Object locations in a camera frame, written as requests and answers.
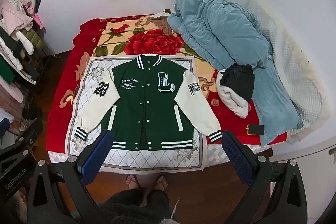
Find white diamond quilted mat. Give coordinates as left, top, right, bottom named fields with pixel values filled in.
left=67, top=56, right=208, bottom=174

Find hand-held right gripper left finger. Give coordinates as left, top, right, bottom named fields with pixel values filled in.
left=26, top=130, right=113, bottom=224

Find person's legs in dark trousers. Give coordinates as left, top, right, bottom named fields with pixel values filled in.
left=97, top=189, right=174, bottom=224

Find person's right foot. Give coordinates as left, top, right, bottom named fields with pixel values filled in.
left=155, top=175, right=168, bottom=191

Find green and white varsity jacket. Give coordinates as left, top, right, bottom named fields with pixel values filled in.
left=74, top=54, right=227, bottom=152

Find black and white folded garment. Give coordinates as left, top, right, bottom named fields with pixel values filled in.
left=216, top=69, right=251, bottom=118

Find white cabinet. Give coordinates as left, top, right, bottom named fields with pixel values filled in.
left=272, top=144, right=336, bottom=169

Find red floral blanket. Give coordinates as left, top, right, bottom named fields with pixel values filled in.
left=46, top=13, right=288, bottom=155

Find black phone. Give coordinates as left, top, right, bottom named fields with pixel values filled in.
left=246, top=124, right=265, bottom=136

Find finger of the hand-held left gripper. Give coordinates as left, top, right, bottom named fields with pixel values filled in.
left=14, top=118, right=44, bottom=148

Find pale diamond pattern bed sheet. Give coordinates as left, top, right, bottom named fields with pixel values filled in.
left=47, top=144, right=273, bottom=164

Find blue quilt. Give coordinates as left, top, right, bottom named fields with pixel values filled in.
left=167, top=0, right=305, bottom=147

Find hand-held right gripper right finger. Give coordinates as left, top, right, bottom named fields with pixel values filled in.
left=222, top=130, right=307, bottom=224

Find pile of folded clothes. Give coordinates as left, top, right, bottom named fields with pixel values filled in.
left=0, top=0, right=50, bottom=104

